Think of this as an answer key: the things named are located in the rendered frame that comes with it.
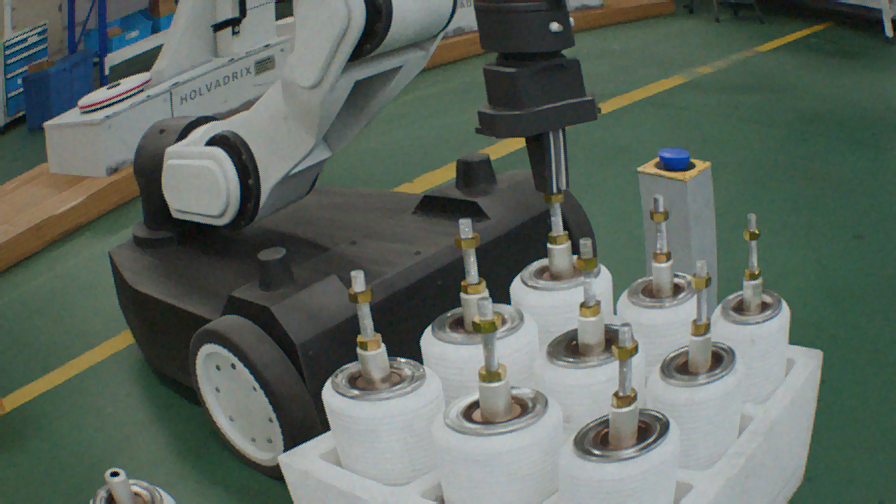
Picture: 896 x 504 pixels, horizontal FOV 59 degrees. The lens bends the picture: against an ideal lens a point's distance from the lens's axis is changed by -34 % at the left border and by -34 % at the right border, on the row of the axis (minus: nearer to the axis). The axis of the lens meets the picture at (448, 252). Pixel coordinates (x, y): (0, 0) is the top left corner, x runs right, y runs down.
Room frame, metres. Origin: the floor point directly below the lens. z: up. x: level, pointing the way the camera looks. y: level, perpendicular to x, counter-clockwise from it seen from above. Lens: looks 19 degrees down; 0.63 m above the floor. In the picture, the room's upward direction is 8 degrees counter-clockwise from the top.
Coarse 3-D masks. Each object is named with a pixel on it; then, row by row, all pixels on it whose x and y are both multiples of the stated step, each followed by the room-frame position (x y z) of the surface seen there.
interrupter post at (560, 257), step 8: (568, 240) 0.98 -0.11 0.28; (552, 248) 0.97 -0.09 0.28; (560, 248) 0.96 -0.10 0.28; (568, 248) 0.97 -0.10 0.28; (552, 256) 0.97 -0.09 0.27; (560, 256) 0.96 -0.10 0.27; (568, 256) 0.97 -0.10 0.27; (552, 264) 0.97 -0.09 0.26; (560, 264) 0.96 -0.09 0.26; (568, 264) 0.97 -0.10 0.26; (552, 272) 0.97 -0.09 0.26; (560, 272) 0.96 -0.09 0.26; (568, 272) 0.96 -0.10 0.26
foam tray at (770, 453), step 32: (800, 352) 0.82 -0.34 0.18; (800, 384) 0.76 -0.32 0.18; (768, 416) 0.71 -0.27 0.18; (800, 416) 0.77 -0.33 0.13; (320, 448) 0.82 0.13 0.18; (736, 448) 0.68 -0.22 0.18; (768, 448) 0.70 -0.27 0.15; (800, 448) 0.78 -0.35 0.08; (288, 480) 0.80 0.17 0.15; (320, 480) 0.76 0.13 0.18; (352, 480) 0.75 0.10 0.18; (416, 480) 0.75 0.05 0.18; (704, 480) 0.64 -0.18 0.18; (736, 480) 0.65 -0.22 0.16; (768, 480) 0.71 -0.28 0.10; (800, 480) 0.80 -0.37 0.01
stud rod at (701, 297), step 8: (696, 264) 0.72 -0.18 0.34; (704, 264) 0.72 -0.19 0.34; (696, 272) 0.72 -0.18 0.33; (704, 272) 0.72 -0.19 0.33; (696, 296) 0.73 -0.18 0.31; (704, 296) 0.72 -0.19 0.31; (696, 304) 0.73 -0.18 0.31; (704, 304) 0.72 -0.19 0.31; (696, 312) 0.72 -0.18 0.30; (704, 312) 0.72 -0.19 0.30; (696, 320) 0.72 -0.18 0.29; (704, 320) 0.72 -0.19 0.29
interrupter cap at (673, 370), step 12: (684, 348) 0.76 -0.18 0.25; (720, 348) 0.74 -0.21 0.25; (732, 348) 0.73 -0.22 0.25; (672, 360) 0.74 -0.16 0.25; (684, 360) 0.74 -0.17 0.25; (720, 360) 0.72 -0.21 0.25; (732, 360) 0.71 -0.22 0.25; (660, 372) 0.72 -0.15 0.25; (672, 372) 0.72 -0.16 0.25; (684, 372) 0.72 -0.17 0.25; (696, 372) 0.71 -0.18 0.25; (708, 372) 0.70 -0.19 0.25; (720, 372) 0.70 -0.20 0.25; (672, 384) 0.70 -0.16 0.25; (684, 384) 0.69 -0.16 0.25; (696, 384) 0.69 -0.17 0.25
